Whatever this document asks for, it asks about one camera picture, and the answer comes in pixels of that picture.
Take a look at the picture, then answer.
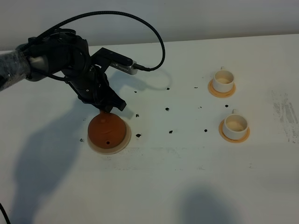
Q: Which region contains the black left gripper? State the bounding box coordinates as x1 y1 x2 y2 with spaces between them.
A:
28 28 127 113

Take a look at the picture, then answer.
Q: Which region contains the brown clay teapot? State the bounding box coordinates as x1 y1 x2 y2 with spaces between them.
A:
88 112 126 149

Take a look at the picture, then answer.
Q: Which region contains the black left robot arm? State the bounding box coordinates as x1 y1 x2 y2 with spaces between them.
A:
0 28 133 112

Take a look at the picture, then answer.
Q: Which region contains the beige round teapot coaster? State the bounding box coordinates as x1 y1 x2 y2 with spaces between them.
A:
87 121 131 155

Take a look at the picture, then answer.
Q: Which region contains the near orange cup coaster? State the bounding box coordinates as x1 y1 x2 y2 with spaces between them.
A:
219 120 250 143

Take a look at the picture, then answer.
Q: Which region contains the orange cup coaster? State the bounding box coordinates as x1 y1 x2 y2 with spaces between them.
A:
208 80 236 98
219 120 250 143

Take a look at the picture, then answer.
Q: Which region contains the far orange cup coaster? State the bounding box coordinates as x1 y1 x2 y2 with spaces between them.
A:
208 80 236 98

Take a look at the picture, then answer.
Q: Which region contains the far white teacup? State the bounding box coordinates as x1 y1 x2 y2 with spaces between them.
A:
212 66 235 93

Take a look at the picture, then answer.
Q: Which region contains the white teacup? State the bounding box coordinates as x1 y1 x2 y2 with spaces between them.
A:
222 109 249 140
212 66 235 93

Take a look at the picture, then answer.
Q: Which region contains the near white teacup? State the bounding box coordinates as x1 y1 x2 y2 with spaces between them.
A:
222 109 249 140

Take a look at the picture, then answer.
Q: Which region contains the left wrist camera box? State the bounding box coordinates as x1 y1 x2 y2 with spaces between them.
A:
91 48 138 75

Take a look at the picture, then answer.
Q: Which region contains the black braided camera cable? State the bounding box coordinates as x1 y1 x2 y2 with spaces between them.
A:
37 10 166 72

